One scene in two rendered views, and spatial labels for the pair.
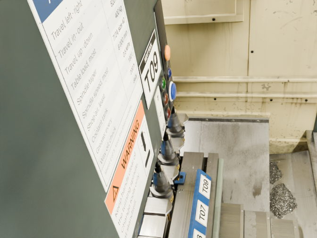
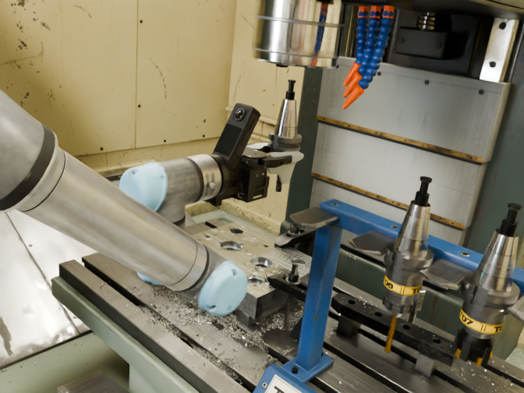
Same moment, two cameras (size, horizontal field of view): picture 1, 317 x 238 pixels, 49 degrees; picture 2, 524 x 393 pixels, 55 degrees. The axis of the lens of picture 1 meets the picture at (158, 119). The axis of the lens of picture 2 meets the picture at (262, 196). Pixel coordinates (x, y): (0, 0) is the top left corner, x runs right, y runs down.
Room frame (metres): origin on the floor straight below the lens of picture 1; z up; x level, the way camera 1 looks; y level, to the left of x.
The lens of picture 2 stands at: (0.62, -0.64, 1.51)
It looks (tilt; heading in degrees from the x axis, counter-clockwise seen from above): 20 degrees down; 112
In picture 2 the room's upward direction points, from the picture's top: 6 degrees clockwise
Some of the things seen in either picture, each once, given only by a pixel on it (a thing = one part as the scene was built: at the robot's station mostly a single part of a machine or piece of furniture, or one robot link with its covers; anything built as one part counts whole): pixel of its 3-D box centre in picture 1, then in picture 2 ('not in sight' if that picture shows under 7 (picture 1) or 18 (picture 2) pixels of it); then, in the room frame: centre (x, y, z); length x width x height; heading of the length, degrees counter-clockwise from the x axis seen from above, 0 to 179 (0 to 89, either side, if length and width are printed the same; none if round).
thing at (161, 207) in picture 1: (158, 206); (373, 243); (0.51, 0.04, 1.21); 0.07 x 0.05 x 0.01; 72
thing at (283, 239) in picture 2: not in sight; (293, 246); (0.27, 0.45, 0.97); 0.13 x 0.03 x 0.15; 72
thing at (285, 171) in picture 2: not in sight; (286, 168); (0.30, 0.22, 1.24); 0.09 x 0.03 x 0.06; 58
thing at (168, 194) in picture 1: (162, 188); (408, 257); (0.57, 0.03, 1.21); 0.06 x 0.06 x 0.03
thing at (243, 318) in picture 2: not in sight; (274, 299); (0.30, 0.28, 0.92); 0.20 x 0.04 x 0.04; 72
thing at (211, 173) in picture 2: not in sight; (200, 178); (0.22, 0.06, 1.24); 0.08 x 0.05 x 0.08; 162
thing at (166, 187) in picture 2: not in sight; (161, 188); (0.19, -0.02, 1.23); 0.11 x 0.08 x 0.09; 72
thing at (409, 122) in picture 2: not in sight; (388, 167); (0.42, 0.68, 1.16); 0.48 x 0.05 x 0.51; 162
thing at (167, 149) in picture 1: (167, 146); (499, 258); (0.67, -0.01, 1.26); 0.04 x 0.04 x 0.07
